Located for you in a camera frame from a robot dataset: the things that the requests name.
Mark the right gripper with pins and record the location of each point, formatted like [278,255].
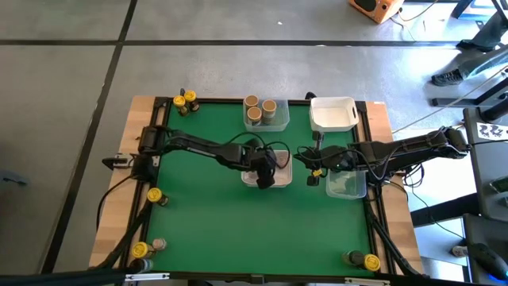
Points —
[337,159]

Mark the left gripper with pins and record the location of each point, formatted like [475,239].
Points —
[262,163]

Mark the yellow-lid spice jar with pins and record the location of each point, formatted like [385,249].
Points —
[190,95]
[372,262]
[154,194]
[179,101]
[139,249]

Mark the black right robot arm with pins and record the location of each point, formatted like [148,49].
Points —
[405,149]

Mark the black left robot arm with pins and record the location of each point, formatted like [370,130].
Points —
[198,147]

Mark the white plastic bin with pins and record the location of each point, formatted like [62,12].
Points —
[285,179]

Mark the clear plastic bin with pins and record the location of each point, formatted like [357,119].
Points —
[279,124]
[345,191]

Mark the green table mat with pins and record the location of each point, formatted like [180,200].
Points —
[254,230]

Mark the black clamp knob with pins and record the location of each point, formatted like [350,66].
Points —
[182,92]
[310,95]

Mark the black stand foot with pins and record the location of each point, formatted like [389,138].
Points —
[456,102]

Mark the person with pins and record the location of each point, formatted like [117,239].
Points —
[446,77]

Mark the dark grey desk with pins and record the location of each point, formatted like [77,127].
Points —
[476,230]
[488,167]

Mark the white power adapter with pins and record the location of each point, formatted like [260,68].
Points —
[460,251]

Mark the orange speaker box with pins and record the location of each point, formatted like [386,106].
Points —
[375,8]

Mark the white paper with black marks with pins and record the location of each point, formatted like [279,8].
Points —
[492,131]

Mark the black computer mouse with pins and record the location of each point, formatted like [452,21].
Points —
[490,260]

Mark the black horizontal bar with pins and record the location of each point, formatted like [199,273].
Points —
[59,278]

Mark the black table frame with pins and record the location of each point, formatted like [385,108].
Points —
[222,100]

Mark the silver metal bracket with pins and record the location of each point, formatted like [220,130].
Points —
[367,281]
[147,276]

